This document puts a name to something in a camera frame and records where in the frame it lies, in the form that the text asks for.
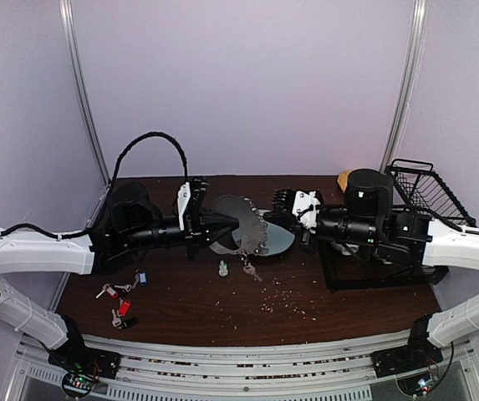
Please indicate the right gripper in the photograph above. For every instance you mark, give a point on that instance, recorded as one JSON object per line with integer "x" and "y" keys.
{"x": 286, "y": 213}

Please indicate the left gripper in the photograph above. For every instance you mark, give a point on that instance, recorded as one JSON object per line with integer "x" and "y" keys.
{"x": 212, "y": 225}

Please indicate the grey leather key holder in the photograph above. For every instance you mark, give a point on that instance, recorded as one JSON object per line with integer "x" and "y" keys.
{"x": 238, "y": 206}

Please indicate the silver key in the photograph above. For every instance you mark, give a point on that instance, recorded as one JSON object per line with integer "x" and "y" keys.
{"x": 124, "y": 288}
{"x": 250, "y": 269}
{"x": 116, "y": 320}

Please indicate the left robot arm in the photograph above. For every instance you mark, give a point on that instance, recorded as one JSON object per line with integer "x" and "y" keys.
{"x": 132, "y": 223}

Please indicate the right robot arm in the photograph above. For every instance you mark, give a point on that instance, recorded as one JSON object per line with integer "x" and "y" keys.
{"x": 431, "y": 246}

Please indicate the light blue flower plate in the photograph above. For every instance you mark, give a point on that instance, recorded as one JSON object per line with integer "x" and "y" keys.
{"x": 276, "y": 240}

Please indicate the pale green key tag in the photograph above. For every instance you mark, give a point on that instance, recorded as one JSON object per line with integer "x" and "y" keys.
{"x": 223, "y": 269}

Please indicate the orange dotted plate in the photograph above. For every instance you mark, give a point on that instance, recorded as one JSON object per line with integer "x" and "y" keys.
{"x": 343, "y": 180}

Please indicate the blue key tag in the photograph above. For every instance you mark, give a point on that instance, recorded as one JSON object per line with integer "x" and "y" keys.
{"x": 141, "y": 278}

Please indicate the red key tag with key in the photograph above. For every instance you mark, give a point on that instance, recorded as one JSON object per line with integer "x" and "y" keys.
{"x": 108, "y": 290}

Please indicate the black key tag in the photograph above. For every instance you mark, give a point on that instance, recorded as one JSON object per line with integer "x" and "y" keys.
{"x": 129, "y": 322}

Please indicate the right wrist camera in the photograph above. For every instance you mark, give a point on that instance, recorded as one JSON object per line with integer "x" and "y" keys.
{"x": 286, "y": 200}

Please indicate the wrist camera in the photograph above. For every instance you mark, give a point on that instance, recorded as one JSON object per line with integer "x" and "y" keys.
{"x": 286, "y": 200}
{"x": 189, "y": 200}

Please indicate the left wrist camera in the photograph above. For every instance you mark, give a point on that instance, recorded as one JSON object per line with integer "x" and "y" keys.
{"x": 189, "y": 200}

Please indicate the black wire dish rack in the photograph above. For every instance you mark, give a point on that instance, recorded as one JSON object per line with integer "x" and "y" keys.
{"x": 415, "y": 183}

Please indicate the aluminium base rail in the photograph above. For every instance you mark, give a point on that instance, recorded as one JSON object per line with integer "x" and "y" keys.
{"x": 341, "y": 370}

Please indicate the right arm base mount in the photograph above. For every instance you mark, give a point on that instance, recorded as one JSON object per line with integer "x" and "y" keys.
{"x": 415, "y": 369}

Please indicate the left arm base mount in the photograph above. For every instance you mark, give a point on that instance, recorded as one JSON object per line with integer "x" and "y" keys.
{"x": 84, "y": 366}

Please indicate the right aluminium post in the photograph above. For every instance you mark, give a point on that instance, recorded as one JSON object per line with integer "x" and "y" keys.
{"x": 408, "y": 81}

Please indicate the aluminium post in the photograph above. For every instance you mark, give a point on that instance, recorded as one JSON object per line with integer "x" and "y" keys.
{"x": 408, "y": 81}
{"x": 67, "y": 19}

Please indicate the left aluminium post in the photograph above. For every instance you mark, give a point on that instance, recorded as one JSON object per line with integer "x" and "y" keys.
{"x": 67, "y": 19}

